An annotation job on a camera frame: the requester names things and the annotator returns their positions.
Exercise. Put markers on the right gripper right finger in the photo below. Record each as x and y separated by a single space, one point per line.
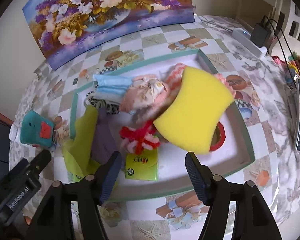
200 176

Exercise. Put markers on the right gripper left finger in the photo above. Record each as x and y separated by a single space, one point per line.
108 175

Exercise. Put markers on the green tissue pack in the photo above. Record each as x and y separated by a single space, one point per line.
72 178
143 166

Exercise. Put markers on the red tape roll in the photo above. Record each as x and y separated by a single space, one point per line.
218 138

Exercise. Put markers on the black white leopard scrunchie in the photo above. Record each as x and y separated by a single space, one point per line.
111 108

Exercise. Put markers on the yellow sponge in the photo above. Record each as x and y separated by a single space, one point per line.
191 119

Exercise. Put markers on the blue face mask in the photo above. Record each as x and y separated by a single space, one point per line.
111 88

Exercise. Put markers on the pink floral scrunchie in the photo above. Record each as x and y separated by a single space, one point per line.
145 91

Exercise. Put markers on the pink white zigzag cloth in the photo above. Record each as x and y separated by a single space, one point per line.
173 80

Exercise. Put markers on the purple tissue pack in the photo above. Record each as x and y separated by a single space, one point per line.
103 142

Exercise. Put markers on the yellow green cloth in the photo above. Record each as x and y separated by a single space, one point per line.
77 152

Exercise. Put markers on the white pill bottle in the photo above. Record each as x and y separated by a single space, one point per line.
14 134

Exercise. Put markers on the teal rimmed white tray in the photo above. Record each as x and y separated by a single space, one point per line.
235 154

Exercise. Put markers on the teal plastic toy case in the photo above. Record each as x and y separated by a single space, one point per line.
36 130

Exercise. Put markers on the white power strip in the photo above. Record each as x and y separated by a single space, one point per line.
243 37

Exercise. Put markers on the black power adapter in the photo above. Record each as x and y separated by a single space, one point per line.
260 35

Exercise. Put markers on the floral still life painting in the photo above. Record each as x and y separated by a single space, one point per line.
64 29

